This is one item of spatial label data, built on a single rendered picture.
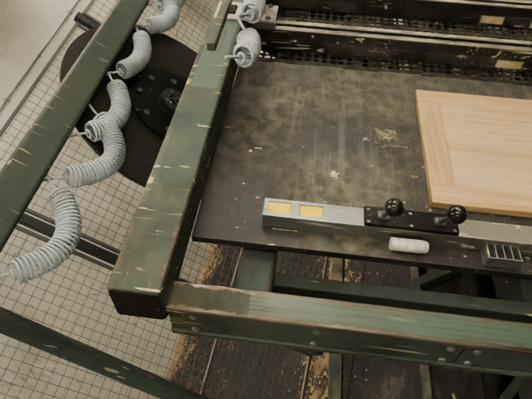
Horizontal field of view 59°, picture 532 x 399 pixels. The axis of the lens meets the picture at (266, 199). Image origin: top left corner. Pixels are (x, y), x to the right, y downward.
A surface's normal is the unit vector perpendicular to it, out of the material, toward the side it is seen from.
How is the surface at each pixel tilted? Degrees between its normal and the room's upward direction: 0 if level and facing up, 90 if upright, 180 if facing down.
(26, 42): 90
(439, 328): 55
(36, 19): 90
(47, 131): 90
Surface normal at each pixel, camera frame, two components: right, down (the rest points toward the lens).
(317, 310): 0.03, -0.65
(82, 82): 0.59, -0.47
